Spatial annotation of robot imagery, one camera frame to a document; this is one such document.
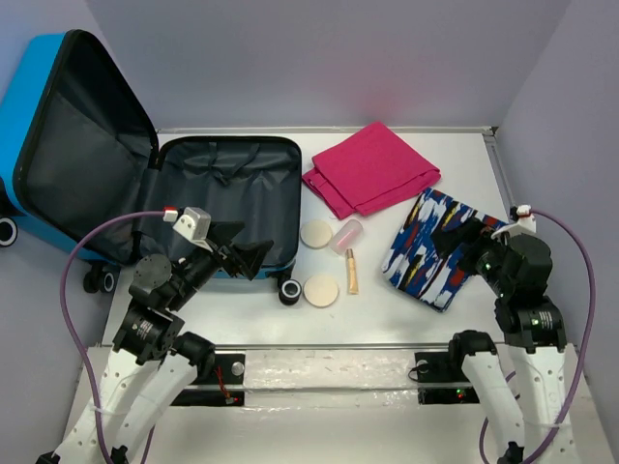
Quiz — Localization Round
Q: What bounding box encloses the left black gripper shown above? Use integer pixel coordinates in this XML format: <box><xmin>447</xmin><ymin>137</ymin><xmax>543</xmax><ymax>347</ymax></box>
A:
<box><xmin>169</xmin><ymin>219</ymin><xmax>276</xmax><ymax>307</ymax></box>

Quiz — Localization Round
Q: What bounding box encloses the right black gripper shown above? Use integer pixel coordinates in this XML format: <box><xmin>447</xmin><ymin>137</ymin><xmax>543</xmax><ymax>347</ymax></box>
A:
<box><xmin>428</xmin><ymin>214</ymin><xmax>514</xmax><ymax>295</ymax></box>

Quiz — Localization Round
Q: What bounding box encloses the round beige compact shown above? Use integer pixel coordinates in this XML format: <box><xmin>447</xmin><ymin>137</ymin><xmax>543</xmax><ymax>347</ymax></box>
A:
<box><xmin>303</xmin><ymin>275</ymin><xmax>339</xmax><ymax>308</ymax></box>
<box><xmin>300</xmin><ymin>219</ymin><xmax>333</xmax><ymax>249</ymax></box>

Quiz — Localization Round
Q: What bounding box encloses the blue white patterned cloth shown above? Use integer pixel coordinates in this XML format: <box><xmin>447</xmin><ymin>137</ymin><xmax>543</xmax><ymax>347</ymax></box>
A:
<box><xmin>381</xmin><ymin>188</ymin><xmax>506</xmax><ymax>313</ymax></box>

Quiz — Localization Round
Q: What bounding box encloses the translucent pink plastic bottle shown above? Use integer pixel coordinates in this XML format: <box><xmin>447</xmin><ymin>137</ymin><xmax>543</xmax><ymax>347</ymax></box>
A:
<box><xmin>328</xmin><ymin>219</ymin><xmax>364</xmax><ymax>255</ymax></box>

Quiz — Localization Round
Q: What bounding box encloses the beige cosmetic tube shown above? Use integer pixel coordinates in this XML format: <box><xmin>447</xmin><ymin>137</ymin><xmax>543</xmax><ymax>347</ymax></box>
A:
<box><xmin>345</xmin><ymin>248</ymin><xmax>359</xmax><ymax>295</ymax></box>

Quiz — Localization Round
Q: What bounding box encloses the magenta cloth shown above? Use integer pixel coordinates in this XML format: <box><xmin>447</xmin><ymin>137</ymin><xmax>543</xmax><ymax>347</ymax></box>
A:
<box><xmin>303</xmin><ymin>122</ymin><xmax>441</xmax><ymax>219</ymax></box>

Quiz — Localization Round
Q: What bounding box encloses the blue hard-shell suitcase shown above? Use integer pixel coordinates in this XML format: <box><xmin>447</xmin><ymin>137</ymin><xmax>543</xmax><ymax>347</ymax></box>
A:
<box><xmin>1</xmin><ymin>29</ymin><xmax>302</xmax><ymax>293</ymax></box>

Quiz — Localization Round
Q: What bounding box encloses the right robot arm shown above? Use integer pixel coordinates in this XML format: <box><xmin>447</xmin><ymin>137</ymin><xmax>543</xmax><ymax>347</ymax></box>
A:
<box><xmin>433</xmin><ymin>218</ymin><xmax>580</xmax><ymax>463</ymax></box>

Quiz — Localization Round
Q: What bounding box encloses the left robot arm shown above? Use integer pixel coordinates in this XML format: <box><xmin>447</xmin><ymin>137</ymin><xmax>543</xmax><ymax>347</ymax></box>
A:
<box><xmin>38</xmin><ymin>208</ymin><xmax>273</xmax><ymax>463</ymax></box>

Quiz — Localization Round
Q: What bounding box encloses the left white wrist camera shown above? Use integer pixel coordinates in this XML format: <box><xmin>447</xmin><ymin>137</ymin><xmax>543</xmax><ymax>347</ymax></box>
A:
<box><xmin>173</xmin><ymin>207</ymin><xmax>212</xmax><ymax>244</ymax></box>

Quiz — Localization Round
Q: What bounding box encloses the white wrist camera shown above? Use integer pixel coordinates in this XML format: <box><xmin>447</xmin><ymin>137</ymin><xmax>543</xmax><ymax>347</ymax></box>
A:
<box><xmin>491</xmin><ymin>205</ymin><xmax>537</xmax><ymax>240</ymax></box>
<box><xmin>173</xmin><ymin>207</ymin><xmax>212</xmax><ymax>244</ymax></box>

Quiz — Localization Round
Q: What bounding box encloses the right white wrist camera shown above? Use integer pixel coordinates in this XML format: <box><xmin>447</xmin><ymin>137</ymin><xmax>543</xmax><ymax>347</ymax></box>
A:
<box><xmin>491</xmin><ymin>205</ymin><xmax>537</xmax><ymax>240</ymax></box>

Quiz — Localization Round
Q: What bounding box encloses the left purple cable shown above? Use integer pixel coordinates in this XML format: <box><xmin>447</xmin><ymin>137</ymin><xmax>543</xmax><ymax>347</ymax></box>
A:
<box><xmin>59</xmin><ymin>208</ymin><xmax>170</xmax><ymax>464</ymax></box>

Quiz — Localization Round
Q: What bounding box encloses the purple cable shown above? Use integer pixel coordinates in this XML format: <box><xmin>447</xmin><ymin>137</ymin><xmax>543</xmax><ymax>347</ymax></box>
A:
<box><xmin>478</xmin><ymin>208</ymin><xmax>597</xmax><ymax>464</ymax></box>
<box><xmin>59</xmin><ymin>208</ymin><xmax>170</xmax><ymax>464</ymax></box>

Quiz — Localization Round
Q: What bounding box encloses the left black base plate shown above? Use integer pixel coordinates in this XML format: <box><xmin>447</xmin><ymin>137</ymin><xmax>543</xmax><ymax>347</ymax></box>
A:
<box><xmin>171</xmin><ymin>352</ymin><xmax>246</xmax><ymax>407</ymax></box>

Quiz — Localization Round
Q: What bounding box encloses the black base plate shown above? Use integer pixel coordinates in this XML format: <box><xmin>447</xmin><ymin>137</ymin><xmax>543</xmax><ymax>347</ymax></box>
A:
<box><xmin>408</xmin><ymin>351</ymin><xmax>480</xmax><ymax>405</ymax></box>
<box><xmin>171</xmin><ymin>352</ymin><xmax>246</xmax><ymax>407</ymax></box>

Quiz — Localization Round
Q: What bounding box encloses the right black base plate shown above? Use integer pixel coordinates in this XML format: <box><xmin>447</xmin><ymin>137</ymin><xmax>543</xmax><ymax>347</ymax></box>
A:
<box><xmin>408</xmin><ymin>351</ymin><xmax>480</xmax><ymax>405</ymax></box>

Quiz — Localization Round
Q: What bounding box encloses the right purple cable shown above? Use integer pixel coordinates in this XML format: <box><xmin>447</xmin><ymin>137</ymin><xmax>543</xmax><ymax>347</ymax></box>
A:
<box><xmin>478</xmin><ymin>208</ymin><xmax>597</xmax><ymax>464</ymax></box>

